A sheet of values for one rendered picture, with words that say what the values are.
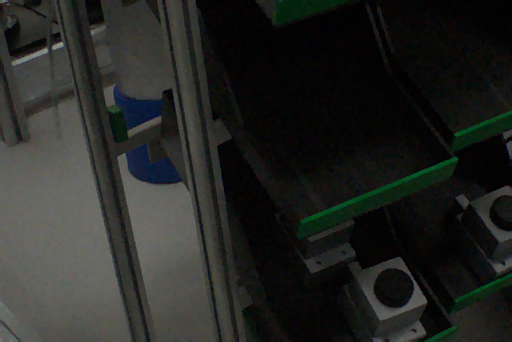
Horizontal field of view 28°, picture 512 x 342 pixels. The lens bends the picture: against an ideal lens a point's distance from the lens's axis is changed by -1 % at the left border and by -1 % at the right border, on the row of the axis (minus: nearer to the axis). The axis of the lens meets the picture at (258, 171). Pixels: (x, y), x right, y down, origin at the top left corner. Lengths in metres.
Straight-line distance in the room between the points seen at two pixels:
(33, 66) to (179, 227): 0.55
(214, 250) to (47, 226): 0.88
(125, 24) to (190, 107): 0.86
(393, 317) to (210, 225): 0.16
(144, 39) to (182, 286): 0.39
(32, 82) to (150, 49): 0.47
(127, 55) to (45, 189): 0.30
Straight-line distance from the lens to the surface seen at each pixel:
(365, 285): 0.79
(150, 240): 1.57
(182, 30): 0.70
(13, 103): 1.88
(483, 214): 0.86
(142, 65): 1.60
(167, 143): 0.90
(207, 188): 0.76
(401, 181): 0.71
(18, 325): 1.31
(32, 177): 1.79
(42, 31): 2.07
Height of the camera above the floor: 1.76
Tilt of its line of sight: 32 degrees down
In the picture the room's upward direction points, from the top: 7 degrees counter-clockwise
